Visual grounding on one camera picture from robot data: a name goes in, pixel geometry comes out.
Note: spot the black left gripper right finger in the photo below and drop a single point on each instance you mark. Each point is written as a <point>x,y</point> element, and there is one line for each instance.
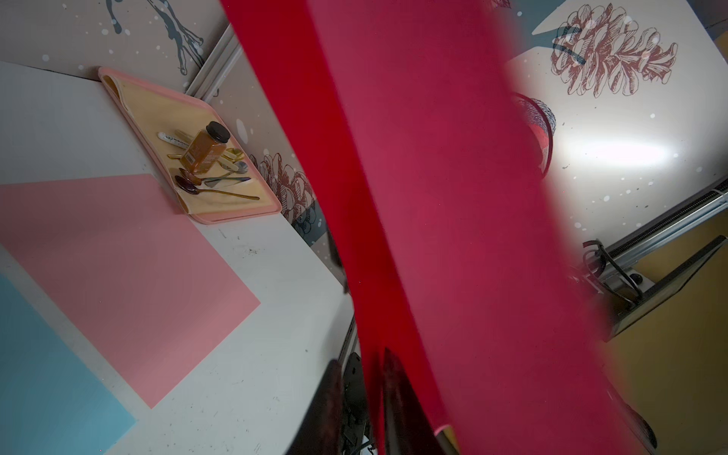
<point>406,427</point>

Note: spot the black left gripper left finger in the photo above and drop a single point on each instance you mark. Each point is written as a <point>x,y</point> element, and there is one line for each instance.
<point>319,433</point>

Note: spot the magenta paper sheet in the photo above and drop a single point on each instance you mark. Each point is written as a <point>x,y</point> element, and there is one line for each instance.
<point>402,116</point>

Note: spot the black computer monitor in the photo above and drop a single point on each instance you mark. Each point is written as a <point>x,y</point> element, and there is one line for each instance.
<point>664,290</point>

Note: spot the light blue paper sheet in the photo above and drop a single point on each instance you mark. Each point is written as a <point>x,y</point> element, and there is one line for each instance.
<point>51,403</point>

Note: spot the light pink paper sheet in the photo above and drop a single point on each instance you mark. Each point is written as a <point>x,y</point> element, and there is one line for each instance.
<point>129,270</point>

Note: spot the iridescent rainbow spoon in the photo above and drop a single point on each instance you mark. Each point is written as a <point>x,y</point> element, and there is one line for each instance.
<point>210,181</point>

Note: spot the iridescent purple spoon front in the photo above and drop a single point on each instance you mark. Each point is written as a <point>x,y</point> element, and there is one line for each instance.
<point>186,185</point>

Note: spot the red pepper spice jar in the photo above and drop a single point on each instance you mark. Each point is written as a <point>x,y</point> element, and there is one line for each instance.
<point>209,144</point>

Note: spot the gold spoon cream handle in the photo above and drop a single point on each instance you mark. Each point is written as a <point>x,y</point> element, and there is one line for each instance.
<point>232,155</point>

